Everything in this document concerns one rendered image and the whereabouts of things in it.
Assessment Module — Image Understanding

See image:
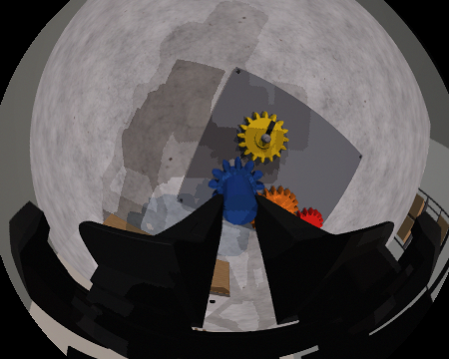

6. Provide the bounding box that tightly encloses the blue gear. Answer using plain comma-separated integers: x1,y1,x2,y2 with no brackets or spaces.
209,157,264,224

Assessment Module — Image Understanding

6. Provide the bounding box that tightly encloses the yellow gear with black stripe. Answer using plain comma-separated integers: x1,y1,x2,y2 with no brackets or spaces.
236,112,288,164

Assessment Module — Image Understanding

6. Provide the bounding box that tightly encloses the orange gear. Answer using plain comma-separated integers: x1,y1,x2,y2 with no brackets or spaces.
250,186,299,227

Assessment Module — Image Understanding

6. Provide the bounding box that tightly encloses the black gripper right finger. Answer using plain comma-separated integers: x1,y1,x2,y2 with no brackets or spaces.
255,195,395,326

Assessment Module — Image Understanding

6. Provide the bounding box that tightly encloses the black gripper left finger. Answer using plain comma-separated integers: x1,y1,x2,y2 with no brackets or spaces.
78,194,225,328

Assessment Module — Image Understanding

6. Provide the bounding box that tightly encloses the red gear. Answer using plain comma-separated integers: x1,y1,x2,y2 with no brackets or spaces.
296,207,323,227

